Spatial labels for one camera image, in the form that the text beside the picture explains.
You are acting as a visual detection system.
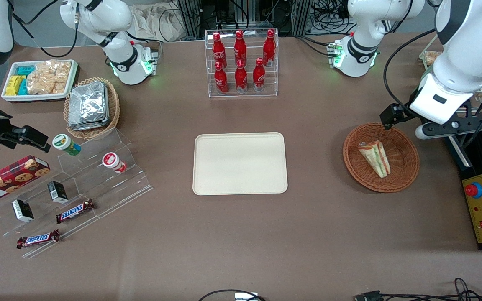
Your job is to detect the triangle sandwich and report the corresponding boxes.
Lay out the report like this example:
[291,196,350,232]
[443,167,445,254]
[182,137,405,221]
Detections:
[358,140,391,179]

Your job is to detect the white rectangular snack tray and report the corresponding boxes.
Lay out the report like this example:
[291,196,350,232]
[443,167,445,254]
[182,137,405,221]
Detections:
[1,59,79,103]

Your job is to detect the round brown wicker basket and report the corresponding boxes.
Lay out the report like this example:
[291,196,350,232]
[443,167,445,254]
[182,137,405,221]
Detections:
[343,122,420,193]

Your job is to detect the oval tan wicker basket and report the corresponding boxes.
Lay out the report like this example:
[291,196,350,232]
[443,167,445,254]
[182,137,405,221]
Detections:
[63,77,121,140]

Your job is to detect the beige plastic tray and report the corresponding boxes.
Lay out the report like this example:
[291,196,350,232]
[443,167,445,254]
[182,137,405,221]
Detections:
[192,132,289,196]

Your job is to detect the green lid snack cup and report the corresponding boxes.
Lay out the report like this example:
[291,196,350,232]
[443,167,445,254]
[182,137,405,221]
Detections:
[52,133,82,157]

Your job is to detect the red tartan cookie box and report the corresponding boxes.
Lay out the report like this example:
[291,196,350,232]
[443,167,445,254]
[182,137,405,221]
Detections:
[0,155,51,207]

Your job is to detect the clear bag of snacks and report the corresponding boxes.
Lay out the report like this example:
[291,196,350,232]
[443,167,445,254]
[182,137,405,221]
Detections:
[423,50,444,67]

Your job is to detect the yellow snack packet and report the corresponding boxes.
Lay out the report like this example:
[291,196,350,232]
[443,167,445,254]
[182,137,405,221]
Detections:
[5,75,26,96]

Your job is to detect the small black box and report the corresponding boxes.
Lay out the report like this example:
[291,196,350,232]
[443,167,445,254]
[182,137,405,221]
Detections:
[47,180,69,204]
[11,199,35,223]

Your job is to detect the clear bag of crackers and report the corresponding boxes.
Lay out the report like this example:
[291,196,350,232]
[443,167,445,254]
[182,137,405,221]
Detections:
[26,60,72,95]

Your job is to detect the silver foil packet stack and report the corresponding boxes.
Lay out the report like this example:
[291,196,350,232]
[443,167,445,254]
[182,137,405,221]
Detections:
[67,81,110,131]

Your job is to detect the black appliance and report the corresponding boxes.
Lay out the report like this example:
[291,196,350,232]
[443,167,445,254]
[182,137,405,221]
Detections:
[444,121,482,178]

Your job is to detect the red lid snack cup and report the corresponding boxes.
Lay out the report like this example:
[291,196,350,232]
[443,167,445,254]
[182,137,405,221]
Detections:
[101,152,127,173]

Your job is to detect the clear acrylic stepped shelf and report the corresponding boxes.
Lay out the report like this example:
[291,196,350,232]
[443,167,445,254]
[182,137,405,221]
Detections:
[0,128,154,259]

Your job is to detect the brown snickers bar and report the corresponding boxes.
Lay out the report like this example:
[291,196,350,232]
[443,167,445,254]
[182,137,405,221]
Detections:
[16,229,60,250]
[55,198,96,224]

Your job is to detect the red emergency stop button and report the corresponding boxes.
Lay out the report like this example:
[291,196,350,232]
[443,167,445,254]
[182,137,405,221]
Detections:
[465,181,482,199]

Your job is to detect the clear acrylic bottle rack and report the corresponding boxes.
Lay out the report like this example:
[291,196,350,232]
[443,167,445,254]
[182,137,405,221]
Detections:
[205,28,279,98]

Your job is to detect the red cola bottle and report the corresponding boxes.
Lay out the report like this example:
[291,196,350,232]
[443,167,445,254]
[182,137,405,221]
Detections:
[252,58,266,92]
[214,61,229,94]
[212,32,227,67]
[235,60,249,93]
[263,29,277,65]
[234,30,248,65]

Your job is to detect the beige crumpled cloth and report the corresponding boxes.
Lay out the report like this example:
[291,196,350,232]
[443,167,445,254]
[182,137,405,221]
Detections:
[130,3,185,43]

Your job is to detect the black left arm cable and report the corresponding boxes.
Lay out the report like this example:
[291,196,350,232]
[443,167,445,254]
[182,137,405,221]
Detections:
[382,28,436,114]

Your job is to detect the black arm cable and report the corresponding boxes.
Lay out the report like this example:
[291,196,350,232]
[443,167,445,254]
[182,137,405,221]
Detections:
[12,0,79,59]
[382,28,436,114]

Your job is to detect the white wire rack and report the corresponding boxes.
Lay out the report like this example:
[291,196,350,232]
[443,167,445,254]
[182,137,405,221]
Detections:
[418,34,482,114]

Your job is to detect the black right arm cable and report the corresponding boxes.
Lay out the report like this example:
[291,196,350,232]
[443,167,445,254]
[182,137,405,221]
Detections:
[12,0,79,59]

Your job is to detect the black cable with connector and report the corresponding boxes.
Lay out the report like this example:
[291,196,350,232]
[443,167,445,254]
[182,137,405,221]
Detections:
[354,277,482,301]

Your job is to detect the black looped cable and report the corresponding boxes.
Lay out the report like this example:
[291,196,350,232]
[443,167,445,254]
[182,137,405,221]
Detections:
[197,289,267,301]

